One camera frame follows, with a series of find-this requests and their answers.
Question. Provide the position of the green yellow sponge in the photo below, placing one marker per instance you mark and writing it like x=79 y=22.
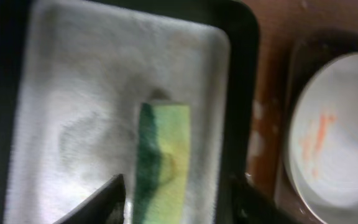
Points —
x=162 y=164

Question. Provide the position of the pale green plate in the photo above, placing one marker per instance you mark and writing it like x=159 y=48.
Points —
x=321 y=156

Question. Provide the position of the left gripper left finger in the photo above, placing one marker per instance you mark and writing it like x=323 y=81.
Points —
x=104 y=206

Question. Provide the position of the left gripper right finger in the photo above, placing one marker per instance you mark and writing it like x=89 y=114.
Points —
x=249 y=206

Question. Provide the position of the black soapy water tray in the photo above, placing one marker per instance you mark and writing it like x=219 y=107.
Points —
x=74 y=76

